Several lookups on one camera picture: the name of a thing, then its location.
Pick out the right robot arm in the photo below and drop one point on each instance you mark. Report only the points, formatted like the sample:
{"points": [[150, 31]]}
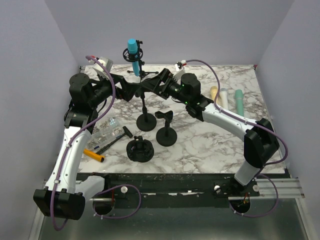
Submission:
{"points": [[260, 143]]}

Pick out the clear plastic screw box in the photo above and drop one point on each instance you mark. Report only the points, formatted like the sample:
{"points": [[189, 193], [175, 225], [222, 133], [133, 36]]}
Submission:
{"points": [[104, 132]]}

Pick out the black tripod shock-mount stand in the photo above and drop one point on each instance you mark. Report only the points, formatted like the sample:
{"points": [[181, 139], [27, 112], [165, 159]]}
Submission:
{"points": [[142, 73]]}

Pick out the white microphone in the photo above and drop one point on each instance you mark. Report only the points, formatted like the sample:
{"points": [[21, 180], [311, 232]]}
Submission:
{"points": [[223, 93]]}

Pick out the mint green microphone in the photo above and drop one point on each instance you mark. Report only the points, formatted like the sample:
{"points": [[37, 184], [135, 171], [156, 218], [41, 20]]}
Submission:
{"points": [[239, 96]]}

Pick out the orange yellow tool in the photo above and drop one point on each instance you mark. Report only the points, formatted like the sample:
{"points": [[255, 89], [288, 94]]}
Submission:
{"points": [[93, 155]]}

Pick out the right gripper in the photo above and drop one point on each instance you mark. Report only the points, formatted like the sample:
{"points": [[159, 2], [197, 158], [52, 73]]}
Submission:
{"points": [[153, 84]]}

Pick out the black shock-mount round stand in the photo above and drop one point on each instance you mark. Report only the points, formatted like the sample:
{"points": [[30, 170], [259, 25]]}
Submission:
{"points": [[140, 150]]}

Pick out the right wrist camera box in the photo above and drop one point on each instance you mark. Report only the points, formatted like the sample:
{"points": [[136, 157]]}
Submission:
{"points": [[179, 70]]}

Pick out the blue microphone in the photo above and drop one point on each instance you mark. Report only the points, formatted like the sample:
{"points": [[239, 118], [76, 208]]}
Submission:
{"points": [[133, 50]]}

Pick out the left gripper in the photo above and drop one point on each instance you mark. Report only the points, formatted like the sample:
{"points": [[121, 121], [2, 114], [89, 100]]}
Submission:
{"points": [[128, 90]]}

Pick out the beige microphone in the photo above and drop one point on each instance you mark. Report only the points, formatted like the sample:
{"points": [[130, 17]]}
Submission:
{"points": [[213, 93]]}

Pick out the tall black clip stand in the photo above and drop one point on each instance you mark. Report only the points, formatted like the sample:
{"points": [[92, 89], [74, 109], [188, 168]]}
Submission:
{"points": [[146, 122]]}

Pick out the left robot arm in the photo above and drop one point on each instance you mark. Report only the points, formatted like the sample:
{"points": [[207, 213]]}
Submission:
{"points": [[62, 197]]}

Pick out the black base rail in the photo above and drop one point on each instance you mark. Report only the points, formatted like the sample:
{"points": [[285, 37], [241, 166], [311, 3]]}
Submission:
{"points": [[170, 190]]}

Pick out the short black clip stand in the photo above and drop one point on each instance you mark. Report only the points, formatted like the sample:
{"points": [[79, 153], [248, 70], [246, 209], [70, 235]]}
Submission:
{"points": [[166, 136]]}

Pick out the black t-handle tool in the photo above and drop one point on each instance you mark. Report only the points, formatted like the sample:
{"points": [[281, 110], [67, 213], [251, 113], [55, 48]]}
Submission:
{"points": [[126, 132]]}

